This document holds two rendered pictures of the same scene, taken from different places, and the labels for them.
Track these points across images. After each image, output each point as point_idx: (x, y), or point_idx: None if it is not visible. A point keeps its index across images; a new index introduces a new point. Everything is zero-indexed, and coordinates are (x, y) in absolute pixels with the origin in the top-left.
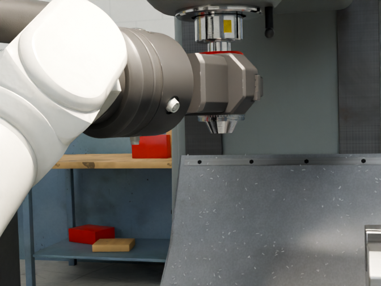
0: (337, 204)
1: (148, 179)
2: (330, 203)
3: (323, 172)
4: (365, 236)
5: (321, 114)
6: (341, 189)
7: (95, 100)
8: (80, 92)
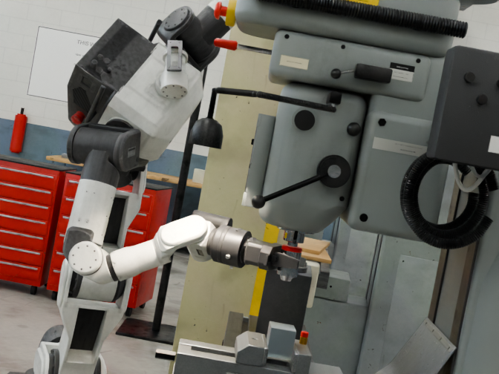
0: (426, 368)
1: None
2: (425, 366)
3: (438, 348)
4: None
5: (454, 312)
6: (433, 361)
7: (171, 243)
8: (167, 240)
